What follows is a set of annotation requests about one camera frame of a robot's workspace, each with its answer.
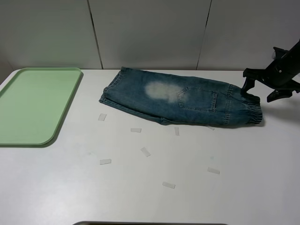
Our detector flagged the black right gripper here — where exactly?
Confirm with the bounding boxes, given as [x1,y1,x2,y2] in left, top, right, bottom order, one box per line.
[240,46,300,103]

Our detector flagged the blue denim children's shorts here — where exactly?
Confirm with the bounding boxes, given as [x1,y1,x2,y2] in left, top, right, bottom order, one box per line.
[99,67,263,127]

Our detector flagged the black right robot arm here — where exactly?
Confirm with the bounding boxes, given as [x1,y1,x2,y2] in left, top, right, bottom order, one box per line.
[240,42,300,103]

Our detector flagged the green plastic tray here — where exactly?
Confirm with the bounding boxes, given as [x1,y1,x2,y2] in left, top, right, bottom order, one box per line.
[0,68,82,146]

